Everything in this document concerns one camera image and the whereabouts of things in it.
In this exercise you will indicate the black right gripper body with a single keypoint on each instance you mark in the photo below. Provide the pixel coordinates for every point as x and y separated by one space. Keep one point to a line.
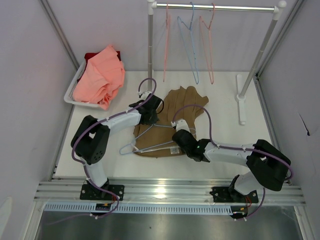
178 139

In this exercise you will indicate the tan pleated skirt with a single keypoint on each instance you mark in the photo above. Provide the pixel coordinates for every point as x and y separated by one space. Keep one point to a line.
183 103

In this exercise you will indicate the blue wire hanger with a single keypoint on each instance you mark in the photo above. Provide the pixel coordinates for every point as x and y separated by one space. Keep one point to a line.
152 141
190 49

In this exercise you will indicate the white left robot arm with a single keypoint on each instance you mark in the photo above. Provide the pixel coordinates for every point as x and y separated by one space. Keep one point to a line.
90 141

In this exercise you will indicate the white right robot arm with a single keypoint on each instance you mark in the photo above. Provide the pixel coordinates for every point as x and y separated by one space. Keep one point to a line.
268 167

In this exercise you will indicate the salmon pink garment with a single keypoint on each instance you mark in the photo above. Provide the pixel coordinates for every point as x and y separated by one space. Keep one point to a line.
102 79

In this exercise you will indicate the white perforated laundry basket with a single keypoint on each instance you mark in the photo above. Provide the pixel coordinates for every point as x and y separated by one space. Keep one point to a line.
68 96

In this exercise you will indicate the dark red garment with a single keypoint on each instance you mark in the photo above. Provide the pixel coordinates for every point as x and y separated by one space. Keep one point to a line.
90 55

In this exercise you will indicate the white garment rack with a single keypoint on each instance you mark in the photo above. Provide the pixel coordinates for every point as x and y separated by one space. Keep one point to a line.
205 30

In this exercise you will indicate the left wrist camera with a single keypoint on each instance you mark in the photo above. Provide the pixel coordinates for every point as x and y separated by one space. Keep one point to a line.
144 95

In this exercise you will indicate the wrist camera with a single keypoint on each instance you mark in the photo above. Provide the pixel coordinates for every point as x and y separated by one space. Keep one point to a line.
180 124
144 95

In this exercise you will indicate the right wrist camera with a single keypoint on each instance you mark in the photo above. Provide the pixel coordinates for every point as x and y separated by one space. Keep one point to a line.
180 124

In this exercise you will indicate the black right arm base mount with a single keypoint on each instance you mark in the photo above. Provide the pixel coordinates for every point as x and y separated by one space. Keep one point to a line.
228 194

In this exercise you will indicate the pink wire hanger left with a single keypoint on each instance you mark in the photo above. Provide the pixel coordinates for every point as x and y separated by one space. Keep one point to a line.
167 36

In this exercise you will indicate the pink wire hanger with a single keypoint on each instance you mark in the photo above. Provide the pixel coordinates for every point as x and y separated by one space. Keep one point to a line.
167 36
207 44

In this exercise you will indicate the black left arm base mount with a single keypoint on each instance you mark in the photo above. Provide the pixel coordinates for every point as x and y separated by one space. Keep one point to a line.
89 192

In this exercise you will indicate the pink wire hanger right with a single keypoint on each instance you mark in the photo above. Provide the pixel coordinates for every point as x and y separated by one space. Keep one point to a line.
207 44

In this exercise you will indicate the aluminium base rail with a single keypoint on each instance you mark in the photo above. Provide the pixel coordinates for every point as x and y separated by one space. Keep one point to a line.
162 191

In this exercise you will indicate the slotted white cable duct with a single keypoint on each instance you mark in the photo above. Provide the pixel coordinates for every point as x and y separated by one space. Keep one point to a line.
86 207

